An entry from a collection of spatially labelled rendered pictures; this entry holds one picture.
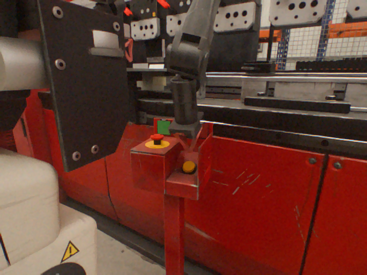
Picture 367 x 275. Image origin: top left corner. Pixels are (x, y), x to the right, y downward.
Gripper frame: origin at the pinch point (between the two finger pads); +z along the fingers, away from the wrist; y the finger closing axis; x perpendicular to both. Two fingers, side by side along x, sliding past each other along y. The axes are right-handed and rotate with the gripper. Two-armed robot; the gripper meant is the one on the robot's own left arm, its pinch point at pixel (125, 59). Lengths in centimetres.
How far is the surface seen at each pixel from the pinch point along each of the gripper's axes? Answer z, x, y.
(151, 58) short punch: 7.9, -17.4, 2.4
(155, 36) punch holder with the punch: -1.0, -18.3, -3.5
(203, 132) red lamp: 16.7, 17.1, -38.4
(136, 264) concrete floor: 89, 52, 3
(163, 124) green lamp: 13.9, 19.0, -25.2
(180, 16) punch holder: -6.8, -20.7, -16.6
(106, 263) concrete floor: 85, 59, 17
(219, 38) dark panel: 21, -68, -9
